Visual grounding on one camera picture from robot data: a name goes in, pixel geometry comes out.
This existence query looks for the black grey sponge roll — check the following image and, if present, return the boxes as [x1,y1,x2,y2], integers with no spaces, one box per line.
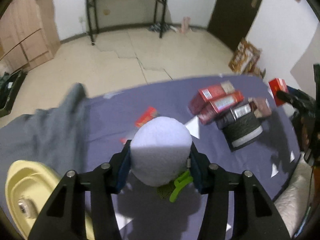
[222,112,264,152]

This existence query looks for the white paper scrap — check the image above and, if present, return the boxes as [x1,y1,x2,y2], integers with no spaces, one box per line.
[184,117,200,138]

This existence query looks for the brown red box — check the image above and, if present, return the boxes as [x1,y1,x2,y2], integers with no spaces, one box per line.
[250,97,272,119]

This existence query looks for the red barcode cigarette box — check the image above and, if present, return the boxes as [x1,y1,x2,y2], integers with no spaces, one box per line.
[197,90,245,125]

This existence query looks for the red gold cigarette box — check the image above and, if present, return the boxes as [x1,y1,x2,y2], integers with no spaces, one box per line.
[188,81,235,114]

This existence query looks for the dark green crate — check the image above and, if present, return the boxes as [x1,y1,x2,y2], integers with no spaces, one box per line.
[0,71,27,117]

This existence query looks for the printed cardboard snack box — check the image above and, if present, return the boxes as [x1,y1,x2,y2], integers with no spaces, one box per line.
[229,39,262,74]

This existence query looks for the pale yellow plastic basin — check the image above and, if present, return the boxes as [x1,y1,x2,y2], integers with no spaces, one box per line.
[5,160,94,240]

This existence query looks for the dark grey cloth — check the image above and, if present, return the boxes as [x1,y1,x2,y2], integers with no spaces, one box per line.
[0,82,90,178]

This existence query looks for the silver red cigarette box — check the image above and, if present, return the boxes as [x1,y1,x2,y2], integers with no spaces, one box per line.
[216,104,253,130]

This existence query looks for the wooden wardrobe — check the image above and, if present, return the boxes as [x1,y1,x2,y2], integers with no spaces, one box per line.
[0,0,60,73]

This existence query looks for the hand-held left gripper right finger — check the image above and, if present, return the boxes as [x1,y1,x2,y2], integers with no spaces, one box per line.
[187,142,292,240]

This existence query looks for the lavender plush keychain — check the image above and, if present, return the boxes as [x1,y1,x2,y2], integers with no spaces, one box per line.
[130,116,194,203]

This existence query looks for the small metal tin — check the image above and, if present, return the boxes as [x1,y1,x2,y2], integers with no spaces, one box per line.
[17,197,37,218]

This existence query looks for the white quilt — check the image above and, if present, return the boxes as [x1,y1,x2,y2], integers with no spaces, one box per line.
[274,160,313,235]

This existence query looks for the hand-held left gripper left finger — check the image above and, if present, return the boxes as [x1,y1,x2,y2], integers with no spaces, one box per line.
[27,140,132,240]

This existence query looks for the dark door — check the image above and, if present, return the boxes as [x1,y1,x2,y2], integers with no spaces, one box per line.
[207,0,268,52]

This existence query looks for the pair of slippers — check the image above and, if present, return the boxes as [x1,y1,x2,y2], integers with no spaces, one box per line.
[149,23,177,32]

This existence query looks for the small red packet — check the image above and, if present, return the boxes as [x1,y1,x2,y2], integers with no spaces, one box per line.
[135,107,160,128]

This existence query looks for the pink bag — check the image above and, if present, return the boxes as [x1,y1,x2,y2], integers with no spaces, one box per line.
[180,17,190,33]

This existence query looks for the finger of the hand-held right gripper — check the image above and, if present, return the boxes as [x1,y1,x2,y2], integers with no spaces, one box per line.
[276,90,313,108]

